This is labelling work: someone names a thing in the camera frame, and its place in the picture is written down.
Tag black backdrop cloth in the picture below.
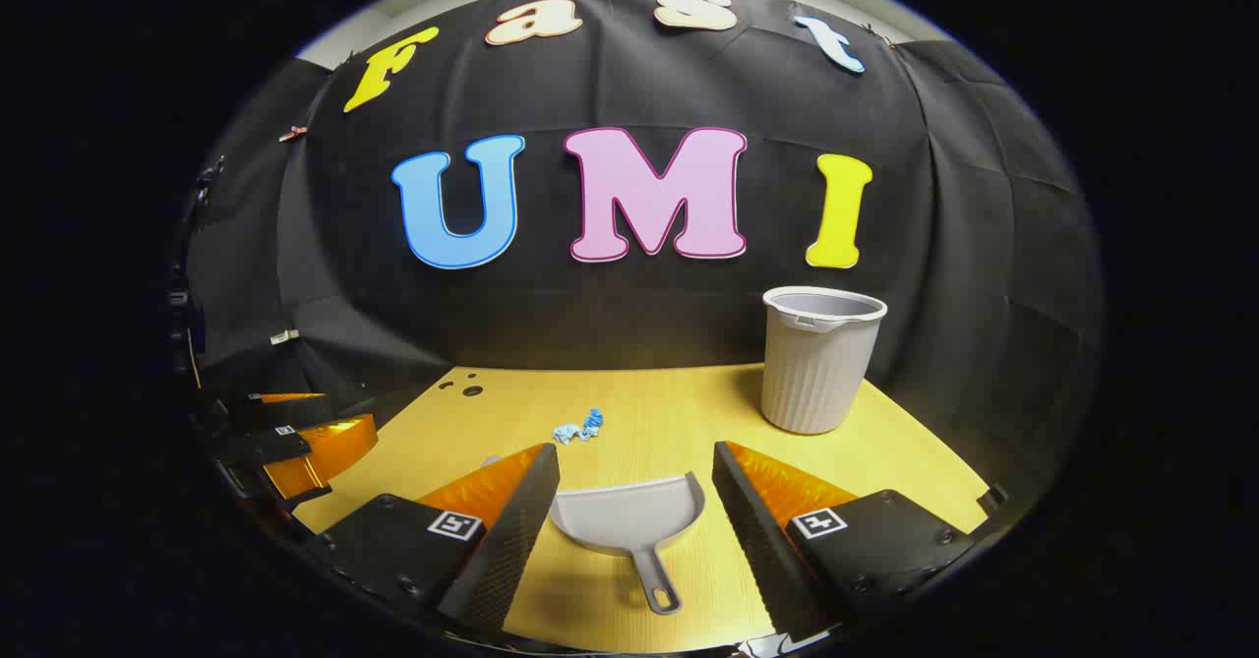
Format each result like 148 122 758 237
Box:
182 0 1108 502

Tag yellow wooden desktop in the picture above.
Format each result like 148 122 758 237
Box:
293 363 989 654

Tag grey ribbed garbage bin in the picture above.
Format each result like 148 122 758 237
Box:
760 286 888 436

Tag small grey dustpan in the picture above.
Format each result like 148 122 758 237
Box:
548 471 707 617

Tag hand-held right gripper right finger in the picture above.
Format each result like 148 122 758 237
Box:
711 441 976 640

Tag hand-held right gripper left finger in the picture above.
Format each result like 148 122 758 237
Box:
300 442 562 634

